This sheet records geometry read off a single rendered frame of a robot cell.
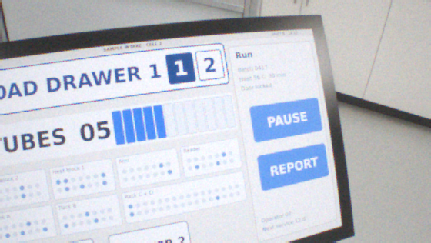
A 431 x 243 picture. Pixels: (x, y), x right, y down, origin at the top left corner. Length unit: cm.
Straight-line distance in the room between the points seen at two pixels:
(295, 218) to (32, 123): 34
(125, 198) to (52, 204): 8
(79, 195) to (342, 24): 213
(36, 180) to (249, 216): 25
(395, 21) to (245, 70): 196
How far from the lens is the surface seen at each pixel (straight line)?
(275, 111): 50
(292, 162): 51
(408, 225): 205
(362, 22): 242
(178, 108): 46
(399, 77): 255
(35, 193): 46
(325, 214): 54
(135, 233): 46
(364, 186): 214
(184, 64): 47
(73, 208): 46
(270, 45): 52
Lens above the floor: 139
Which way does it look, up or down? 37 degrees down
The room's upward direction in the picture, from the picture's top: 5 degrees clockwise
